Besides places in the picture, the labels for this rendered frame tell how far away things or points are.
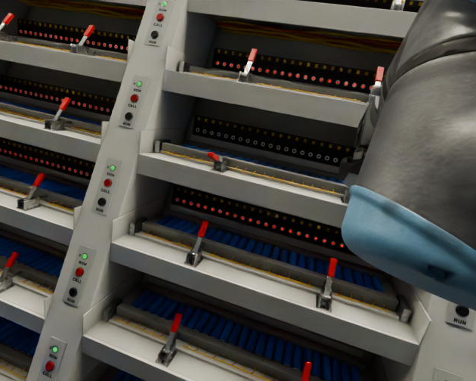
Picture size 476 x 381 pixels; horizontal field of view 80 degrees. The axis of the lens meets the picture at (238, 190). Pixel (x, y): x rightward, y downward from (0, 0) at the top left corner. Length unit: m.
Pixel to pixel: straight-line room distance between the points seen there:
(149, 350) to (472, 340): 0.58
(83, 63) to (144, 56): 0.16
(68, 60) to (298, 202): 0.65
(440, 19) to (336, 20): 0.50
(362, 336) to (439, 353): 0.12
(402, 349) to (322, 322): 0.13
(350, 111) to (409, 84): 0.42
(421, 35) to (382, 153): 0.08
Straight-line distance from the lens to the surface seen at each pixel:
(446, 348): 0.63
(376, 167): 0.17
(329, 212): 0.56
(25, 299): 0.85
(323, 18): 0.71
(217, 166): 0.61
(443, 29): 0.21
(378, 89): 0.31
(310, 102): 0.61
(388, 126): 0.18
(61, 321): 0.76
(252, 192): 0.57
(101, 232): 0.68
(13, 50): 1.00
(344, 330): 0.59
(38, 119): 0.93
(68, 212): 0.80
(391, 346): 0.61
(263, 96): 0.62
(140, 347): 0.70
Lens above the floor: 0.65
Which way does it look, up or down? 5 degrees up
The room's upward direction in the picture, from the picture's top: 16 degrees clockwise
